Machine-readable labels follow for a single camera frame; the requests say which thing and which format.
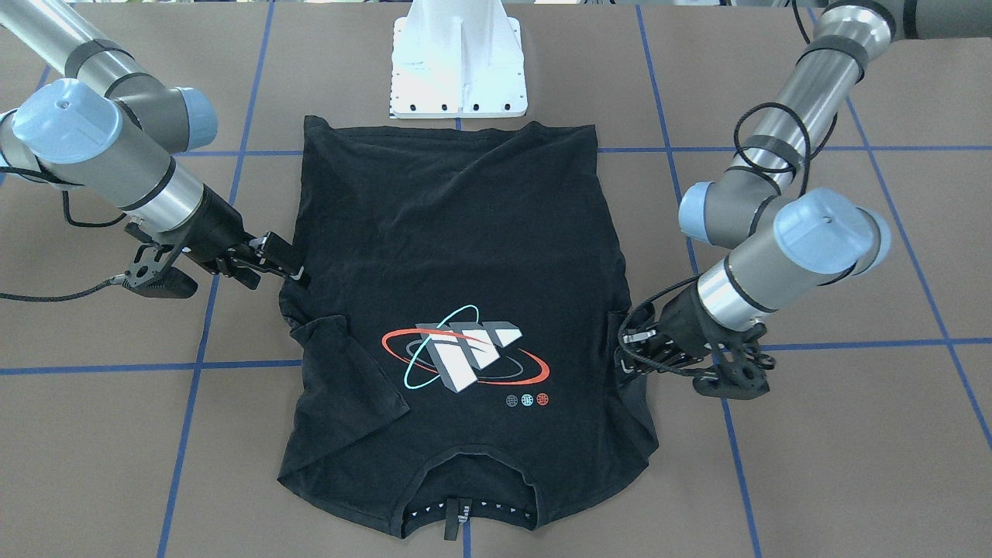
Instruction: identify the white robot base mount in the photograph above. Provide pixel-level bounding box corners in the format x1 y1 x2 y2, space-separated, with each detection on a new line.
389 1 529 119

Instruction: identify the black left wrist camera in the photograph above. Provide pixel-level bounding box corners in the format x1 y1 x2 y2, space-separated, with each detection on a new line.
692 322 777 401

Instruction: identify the black printed t-shirt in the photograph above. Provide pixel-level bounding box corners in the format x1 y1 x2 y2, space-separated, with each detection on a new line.
277 115 658 538

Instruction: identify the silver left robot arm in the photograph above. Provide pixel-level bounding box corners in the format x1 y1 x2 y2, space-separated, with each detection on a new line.
617 1 990 385

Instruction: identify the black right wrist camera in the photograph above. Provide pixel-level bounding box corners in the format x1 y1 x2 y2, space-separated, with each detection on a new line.
115 243 198 299

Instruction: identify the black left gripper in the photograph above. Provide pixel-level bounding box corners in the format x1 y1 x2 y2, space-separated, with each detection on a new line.
616 306 715 377

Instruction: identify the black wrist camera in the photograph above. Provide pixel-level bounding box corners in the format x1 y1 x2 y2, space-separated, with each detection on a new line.
115 243 198 299
692 322 777 401

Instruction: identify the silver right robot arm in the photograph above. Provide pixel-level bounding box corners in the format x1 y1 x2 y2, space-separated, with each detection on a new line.
1 1 309 299

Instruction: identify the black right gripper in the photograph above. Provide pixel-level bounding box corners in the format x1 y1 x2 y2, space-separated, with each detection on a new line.
203 232 311 289

